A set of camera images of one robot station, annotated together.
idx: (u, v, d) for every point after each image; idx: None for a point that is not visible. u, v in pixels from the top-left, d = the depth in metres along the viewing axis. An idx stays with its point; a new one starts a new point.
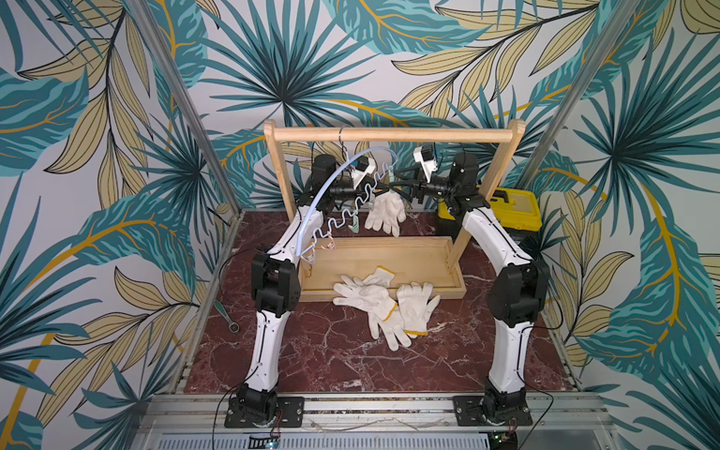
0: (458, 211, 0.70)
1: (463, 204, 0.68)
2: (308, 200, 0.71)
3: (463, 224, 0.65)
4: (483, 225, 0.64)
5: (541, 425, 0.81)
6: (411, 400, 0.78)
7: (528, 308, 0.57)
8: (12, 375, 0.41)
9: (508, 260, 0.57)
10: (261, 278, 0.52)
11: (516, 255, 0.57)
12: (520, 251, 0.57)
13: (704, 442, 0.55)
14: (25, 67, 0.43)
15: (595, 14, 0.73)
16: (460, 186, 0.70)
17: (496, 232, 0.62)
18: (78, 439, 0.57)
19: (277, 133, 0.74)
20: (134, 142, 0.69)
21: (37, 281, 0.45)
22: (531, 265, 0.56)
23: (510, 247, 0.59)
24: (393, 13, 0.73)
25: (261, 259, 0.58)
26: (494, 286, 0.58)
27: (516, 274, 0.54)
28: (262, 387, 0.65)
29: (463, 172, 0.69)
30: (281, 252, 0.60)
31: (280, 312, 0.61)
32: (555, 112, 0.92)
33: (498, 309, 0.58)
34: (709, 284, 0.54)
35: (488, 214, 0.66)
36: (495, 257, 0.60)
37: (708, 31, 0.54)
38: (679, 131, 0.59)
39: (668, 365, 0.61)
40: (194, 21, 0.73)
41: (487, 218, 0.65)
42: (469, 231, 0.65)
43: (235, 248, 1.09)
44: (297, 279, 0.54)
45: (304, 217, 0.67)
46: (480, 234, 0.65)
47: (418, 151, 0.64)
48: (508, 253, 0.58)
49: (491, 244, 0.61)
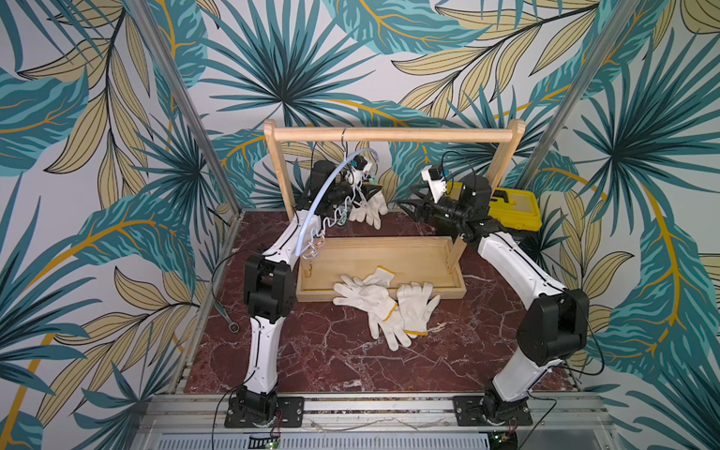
0: (472, 238, 0.64)
1: (476, 231, 0.62)
2: (307, 204, 0.70)
3: (481, 251, 0.62)
4: (502, 251, 0.57)
5: (542, 425, 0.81)
6: (411, 400, 0.78)
7: (568, 347, 0.48)
8: (12, 375, 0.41)
9: (538, 290, 0.49)
10: (254, 281, 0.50)
11: (545, 284, 0.50)
12: (551, 280, 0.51)
13: (704, 442, 0.55)
14: (25, 68, 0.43)
15: (595, 14, 0.73)
16: (473, 210, 0.64)
17: (518, 259, 0.55)
18: (78, 439, 0.57)
19: (277, 133, 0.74)
20: (134, 142, 0.69)
21: (37, 281, 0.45)
22: (566, 295, 0.48)
23: (538, 276, 0.52)
24: (393, 13, 0.73)
25: (255, 261, 0.56)
26: (524, 321, 0.50)
27: (549, 307, 0.46)
28: (261, 391, 0.64)
29: (474, 196, 0.63)
30: (277, 254, 0.58)
31: (275, 317, 0.58)
32: (555, 112, 0.92)
33: (532, 348, 0.49)
34: (709, 284, 0.54)
35: (508, 238, 0.60)
36: (522, 287, 0.52)
37: (708, 31, 0.54)
38: (679, 131, 0.59)
39: (667, 365, 0.61)
40: (194, 21, 0.73)
41: (507, 244, 0.59)
42: (488, 258, 0.61)
43: (235, 248, 1.09)
44: (292, 283, 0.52)
45: (303, 221, 0.66)
46: (502, 262, 0.57)
47: (426, 171, 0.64)
48: (536, 281, 0.51)
49: (516, 271, 0.54)
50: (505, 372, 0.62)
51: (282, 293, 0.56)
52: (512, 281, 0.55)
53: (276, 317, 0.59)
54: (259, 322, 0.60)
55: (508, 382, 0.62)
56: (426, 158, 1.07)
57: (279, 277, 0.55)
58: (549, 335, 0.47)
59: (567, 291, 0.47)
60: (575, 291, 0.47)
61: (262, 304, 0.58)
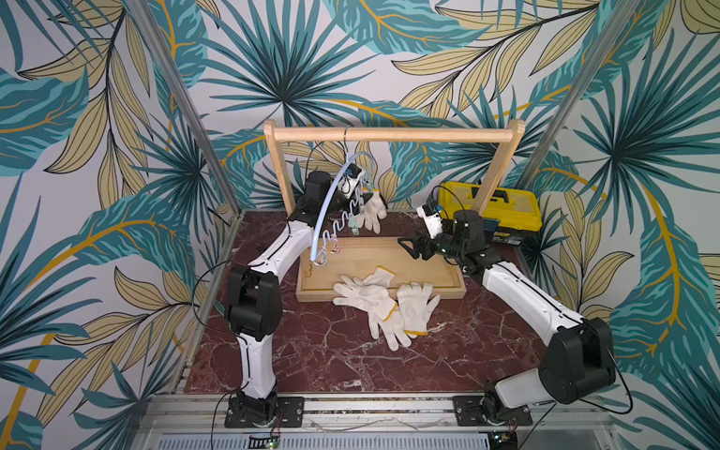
0: (474, 269, 0.62)
1: (479, 262, 0.60)
2: (300, 215, 0.67)
3: (485, 283, 0.60)
4: (509, 282, 0.55)
5: (542, 425, 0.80)
6: (411, 399, 0.78)
7: (598, 382, 0.44)
8: (12, 375, 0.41)
9: (556, 322, 0.46)
10: (237, 293, 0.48)
11: (562, 316, 0.47)
12: (567, 311, 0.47)
13: (704, 442, 0.55)
14: (26, 67, 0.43)
15: (595, 14, 0.73)
16: (469, 242, 0.64)
17: (527, 289, 0.53)
18: (78, 439, 0.57)
19: (277, 133, 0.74)
20: (134, 142, 0.69)
21: (37, 281, 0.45)
22: (585, 326, 0.45)
23: (552, 307, 0.49)
24: (393, 13, 0.73)
25: (239, 271, 0.51)
26: (547, 357, 0.46)
27: (573, 341, 0.43)
28: (261, 396, 0.63)
29: (468, 228, 0.63)
30: (263, 264, 0.54)
31: (261, 333, 0.52)
32: (555, 112, 0.92)
33: (559, 386, 0.45)
34: (709, 284, 0.54)
35: (511, 268, 0.58)
36: (537, 320, 0.49)
37: (708, 31, 0.54)
38: (678, 131, 0.59)
39: (668, 365, 0.61)
40: (194, 21, 0.73)
41: (513, 274, 0.56)
42: (495, 289, 0.58)
43: (235, 248, 1.09)
44: (278, 299, 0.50)
45: (293, 231, 0.62)
46: (510, 293, 0.54)
47: (420, 207, 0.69)
48: (551, 314, 0.48)
49: (528, 303, 0.51)
50: (512, 383, 0.60)
51: (268, 306, 0.51)
52: (524, 314, 0.52)
53: (260, 333, 0.52)
54: (245, 338, 0.55)
55: (515, 393, 0.60)
56: (426, 158, 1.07)
57: (264, 288, 0.50)
58: (577, 371, 0.43)
59: (585, 322, 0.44)
60: (593, 321, 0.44)
61: (246, 319, 0.52)
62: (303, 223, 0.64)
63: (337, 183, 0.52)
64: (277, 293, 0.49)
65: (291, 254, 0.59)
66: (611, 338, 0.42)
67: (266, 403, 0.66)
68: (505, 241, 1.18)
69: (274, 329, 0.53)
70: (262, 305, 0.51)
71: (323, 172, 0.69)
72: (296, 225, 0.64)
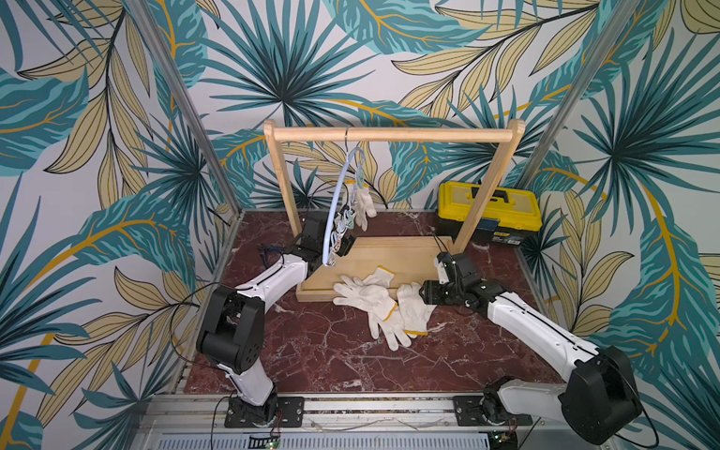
0: (478, 303, 0.60)
1: (481, 294, 0.59)
2: (296, 249, 0.66)
3: (491, 317, 0.58)
4: (516, 315, 0.54)
5: (541, 425, 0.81)
6: (411, 399, 0.78)
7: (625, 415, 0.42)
8: (12, 375, 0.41)
9: (571, 356, 0.45)
10: (217, 318, 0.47)
11: (576, 349, 0.46)
12: (581, 343, 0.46)
13: (704, 442, 0.55)
14: (25, 67, 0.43)
15: (595, 14, 0.73)
16: (463, 277, 0.65)
17: (534, 321, 0.52)
18: (78, 438, 0.58)
19: (277, 133, 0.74)
20: (134, 142, 0.69)
21: (37, 281, 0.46)
22: (602, 356, 0.43)
23: (565, 340, 0.47)
24: (393, 13, 0.73)
25: (223, 293, 0.48)
26: (566, 393, 0.44)
27: (592, 376, 0.41)
28: (261, 400, 0.63)
29: (457, 264, 0.66)
30: (252, 289, 0.51)
31: (235, 367, 0.46)
32: (555, 112, 0.92)
33: (585, 424, 0.42)
34: (709, 284, 0.54)
35: (517, 299, 0.57)
36: (552, 354, 0.47)
37: (708, 32, 0.54)
38: (678, 131, 0.59)
39: (668, 365, 0.61)
40: (193, 21, 0.73)
41: (518, 307, 0.55)
42: (502, 323, 0.56)
43: (235, 248, 1.09)
44: (259, 330, 0.49)
45: (287, 261, 0.61)
46: (519, 326, 0.52)
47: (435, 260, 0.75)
48: (565, 347, 0.46)
49: (539, 337, 0.49)
50: (516, 391, 0.61)
51: (247, 337, 0.46)
52: (537, 349, 0.50)
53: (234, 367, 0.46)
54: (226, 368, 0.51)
55: (517, 397, 0.60)
56: (426, 158, 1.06)
57: (248, 314, 0.46)
58: (601, 408, 0.41)
59: (602, 352, 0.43)
60: (609, 350, 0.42)
61: (221, 348, 0.46)
62: (297, 256, 0.64)
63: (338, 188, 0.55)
64: (261, 322, 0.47)
65: (280, 284, 0.56)
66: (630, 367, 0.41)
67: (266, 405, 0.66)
68: (505, 241, 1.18)
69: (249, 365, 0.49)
70: (242, 333, 0.46)
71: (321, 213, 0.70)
72: (291, 258, 0.63)
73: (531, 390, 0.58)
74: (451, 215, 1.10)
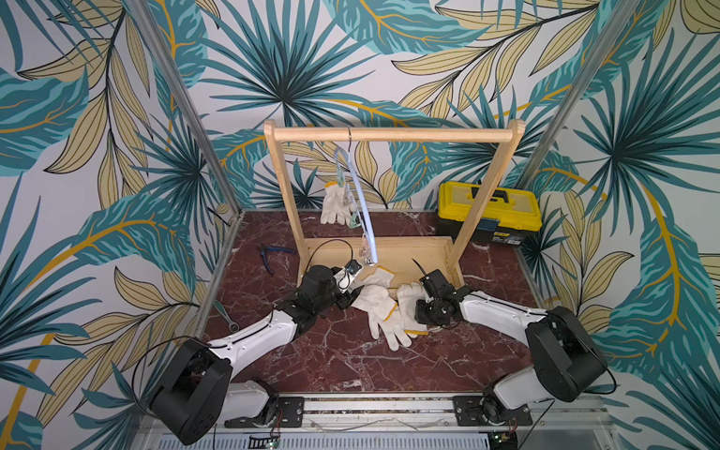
0: (453, 308, 0.67)
1: (453, 299, 0.66)
2: (289, 307, 0.63)
3: (463, 314, 0.65)
4: (481, 304, 0.61)
5: (541, 425, 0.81)
6: (411, 400, 0.78)
7: (585, 367, 0.45)
8: (12, 375, 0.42)
9: (526, 322, 0.50)
10: (178, 372, 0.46)
11: (528, 315, 0.52)
12: (532, 309, 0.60)
13: (704, 442, 0.55)
14: (25, 67, 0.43)
15: (595, 14, 0.73)
16: (438, 289, 0.73)
17: (495, 305, 0.58)
18: (78, 438, 0.58)
19: (277, 133, 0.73)
20: (134, 142, 0.69)
21: (37, 281, 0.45)
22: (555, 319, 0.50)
23: (519, 311, 0.54)
24: (393, 13, 0.73)
25: (192, 347, 0.44)
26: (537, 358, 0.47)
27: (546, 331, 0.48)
28: (261, 406, 0.64)
29: (430, 279, 0.75)
30: (224, 349, 0.47)
31: (180, 434, 0.40)
32: (555, 112, 0.92)
33: (555, 382, 0.45)
34: (709, 284, 0.54)
35: (479, 293, 0.65)
36: (514, 327, 0.52)
37: (708, 31, 0.54)
38: (678, 131, 0.59)
39: (668, 365, 0.61)
40: (193, 21, 0.73)
41: (482, 297, 0.63)
42: (472, 317, 0.63)
43: (235, 248, 1.09)
44: (217, 398, 0.43)
45: (273, 322, 0.57)
46: (486, 314, 0.59)
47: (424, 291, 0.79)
48: (520, 316, 0.52)
49: (502, 315, 0.55)
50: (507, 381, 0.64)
51: (200, 406, 0.40)
52: (503, 328, 0.55)
53: (179, 434, 0.40)
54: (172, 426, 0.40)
55: (512, 392, 0.60)
56: (426, 158, 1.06)
57: (210, 377, 0.41)
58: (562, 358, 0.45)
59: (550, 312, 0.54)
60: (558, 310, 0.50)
61: (172, 410, 0.41)
62: (288, 317, 0.60)
63: (358, 183, 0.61)
64: (221, 389, 0.43)
65: (258, 346, 0.51)
66: (579, 323, 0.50)
67: (265, 408, 0.65)
68: (505, 241, 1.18)
69: (192, 438, 0.42)
70: (198, 397, 0.41)
71: (325, 269, 0.67)
72: (280, 317, 0.59)
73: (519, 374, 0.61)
74: (451, 215, 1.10)
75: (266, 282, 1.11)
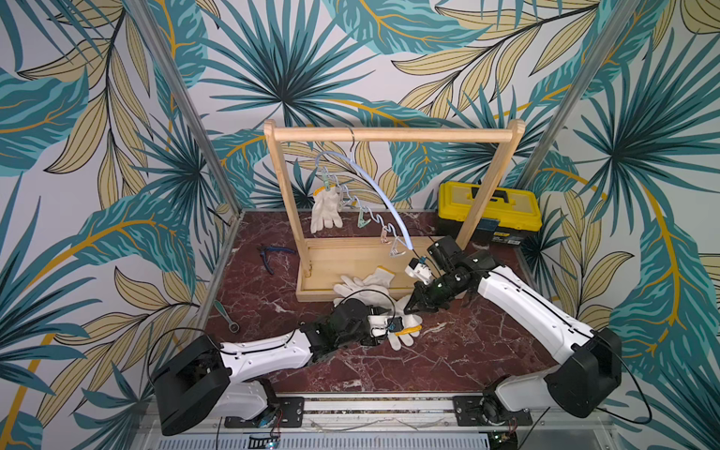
0: (469, 277, 0.56)
1: (472, 269, 0.55)
2: (312, 332, 0.61)
3: (482, 290, 0.55)
4: (510, 292, 0.51)
5: (541, 425, 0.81)
6: (411, 400, 0.78)
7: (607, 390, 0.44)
8: (12, 375, 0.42)
9: (568, 339, 0.44)
10: (187, 360, 0.43)
11: (571, 331, 0.45)
12: (577, 326, 0.45)
13: (704, 442, 0.55)
14: (25, 67, 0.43)
15: (595, 14, 0.73)
16: (449, 256, 0.63)
17: (529, 299, 0.49)
18: (78, 438, 0.58)
19: (277, 133, 0.58)
20: (134, 142, 0.69)
21: (37, 281, 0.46)
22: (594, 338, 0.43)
23: (562, 322, 0.46)
24: (393, 13, 0.73)
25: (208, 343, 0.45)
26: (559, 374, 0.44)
27: (588, 360, 0.41)
28: (257, 411, 0.62)
29: (440, 247, 0.65)
30: (232, 357, 0.46)
31: (163, 426, 0.40)
32: (555, 112, 0.92)
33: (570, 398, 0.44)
34: (709, 284, 0.54)
35: (512, 278, 0.53)
36: (546, 335, 0.46)
37: (707, 31, 0.54)
38: (678, 131, 0.59)
39: (668, 365, 0.61)
40: (193, 21, 0.73)
41: (514, 285, 0.52)
42: (495, 300, 0.54)
43: (235, 248, 1.09)
44: (208, 402, 0.42)
45: (288, 348, 0.54)
46: (514, 305, 0.50)
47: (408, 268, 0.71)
48: (562, 329, 0.45)
49: (536, 319, 0.47)
50: (512, 387, 0.61)
51: (194, 400, 0.40)
52: (529, 325, 0.49)
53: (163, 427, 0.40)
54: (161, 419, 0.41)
55: (515, 396, 0.60)
56: (426, 158, 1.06)
57: (211, 382, 0.41)
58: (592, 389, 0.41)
59: (595, 335, 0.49)
60: (603, 332, 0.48)
61: (166, 397, 0.42)
62: (307, 342, 0.58)
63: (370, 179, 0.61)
64: (216, 397, 0.43)
65: (266, 364, 0.50)
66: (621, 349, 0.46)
67: (261, 413, 0.64)
68: (505, 241, 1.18)
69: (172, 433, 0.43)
70: (195, 392, 0.41)
71: (360, 306, 0.63)
72: (300, 339, 0.57)
73: (523, 382, 0.58)
74: (452, 215, 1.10)
75: (266, 282, 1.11)
